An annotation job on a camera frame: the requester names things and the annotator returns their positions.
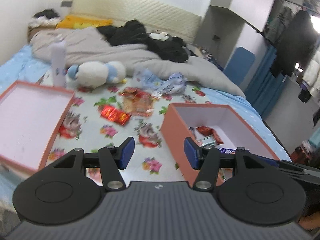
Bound blue and white plastic bag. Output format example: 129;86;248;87
160;72;188;95

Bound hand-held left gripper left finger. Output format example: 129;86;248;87
54;137;135;191

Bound green snack packet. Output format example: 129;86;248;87
196;136;217;148

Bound yellow pillow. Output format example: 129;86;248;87
55;14;113;30

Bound black hanging coat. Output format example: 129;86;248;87
270;10;317;78

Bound grey duvet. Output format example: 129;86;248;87
30;27;246;98

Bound black jacket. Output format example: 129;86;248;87
96;19;189;64

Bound white and blue plush toy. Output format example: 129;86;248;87
65;60;127;88

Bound pink box lid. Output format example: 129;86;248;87
0;80;76;175

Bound deep pink cardboard box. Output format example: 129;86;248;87
160;102;280;188

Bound brown cardboard box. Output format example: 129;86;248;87
27;25;57;43

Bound pile of folded clothes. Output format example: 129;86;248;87
27;9;62;28

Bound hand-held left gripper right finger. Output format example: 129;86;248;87
184;137;278;191

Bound blue curtain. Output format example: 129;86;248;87
250;45;288;118

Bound clear orange snack packet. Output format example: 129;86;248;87
122;87;160;117

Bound blue chair back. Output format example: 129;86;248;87
224;46;255;87

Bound shiny red foil packet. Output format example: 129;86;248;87
101;104;132;125

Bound white spray bottle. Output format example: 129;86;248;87
51;43;66;88

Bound cream quilted headboard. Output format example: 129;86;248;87
69;0;203;46

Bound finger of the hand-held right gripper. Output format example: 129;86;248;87
276;159;311;178

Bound person's right hand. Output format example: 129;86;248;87
299;211;320;230

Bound floral printed bed mat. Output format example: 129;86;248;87
37;72;213;183

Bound white wall cabinet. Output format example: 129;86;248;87
210;0;279;33

